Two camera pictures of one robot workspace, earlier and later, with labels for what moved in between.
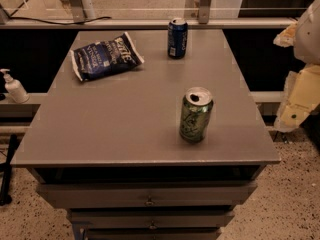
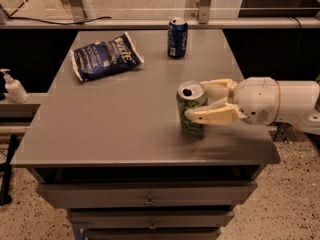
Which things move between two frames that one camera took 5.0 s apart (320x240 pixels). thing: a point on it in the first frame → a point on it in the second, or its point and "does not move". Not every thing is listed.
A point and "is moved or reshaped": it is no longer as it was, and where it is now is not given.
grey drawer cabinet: (109, 149) does not move
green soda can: (196, 113) is moved or reshaped
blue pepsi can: (177, 38) does not move
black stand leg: (5, 197) does not move
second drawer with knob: (116, 219) does not move
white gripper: (309, 37) → (256, 99)
